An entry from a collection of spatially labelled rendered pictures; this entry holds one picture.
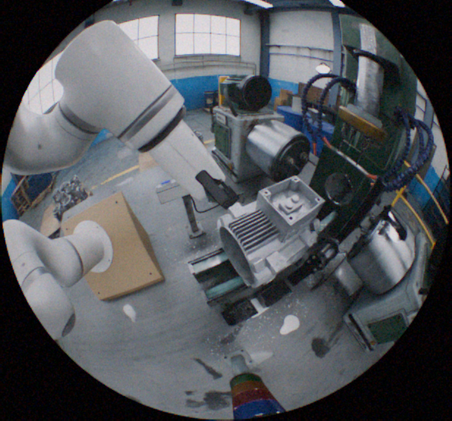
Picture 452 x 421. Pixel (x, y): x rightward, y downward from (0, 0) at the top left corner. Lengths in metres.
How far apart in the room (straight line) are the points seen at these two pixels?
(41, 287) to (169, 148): 0.29
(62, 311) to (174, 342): 0.41
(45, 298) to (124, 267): 0.40
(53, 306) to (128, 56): 0.31
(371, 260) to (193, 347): 0.59
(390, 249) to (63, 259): 0.77
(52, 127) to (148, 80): 0.11
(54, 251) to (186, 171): 0.34
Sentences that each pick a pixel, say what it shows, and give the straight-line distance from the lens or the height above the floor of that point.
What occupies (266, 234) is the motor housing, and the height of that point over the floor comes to 1.09.
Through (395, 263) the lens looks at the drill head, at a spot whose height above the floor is 1.12.
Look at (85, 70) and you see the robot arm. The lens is 0.16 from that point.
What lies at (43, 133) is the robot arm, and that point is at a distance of 0.17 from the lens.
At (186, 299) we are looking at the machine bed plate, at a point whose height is 0.80.
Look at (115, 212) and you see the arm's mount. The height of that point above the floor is 1.02.
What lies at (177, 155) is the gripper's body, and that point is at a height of 1.29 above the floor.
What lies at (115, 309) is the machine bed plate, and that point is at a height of 0.80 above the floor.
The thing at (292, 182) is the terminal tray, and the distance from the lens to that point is 0.39.
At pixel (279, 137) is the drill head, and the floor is 1.14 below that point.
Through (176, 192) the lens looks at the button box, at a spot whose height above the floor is 1.06.
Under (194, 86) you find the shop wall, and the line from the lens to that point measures 6.02.
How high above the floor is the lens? 1.36
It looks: 45 degrees down
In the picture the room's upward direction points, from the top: straight up
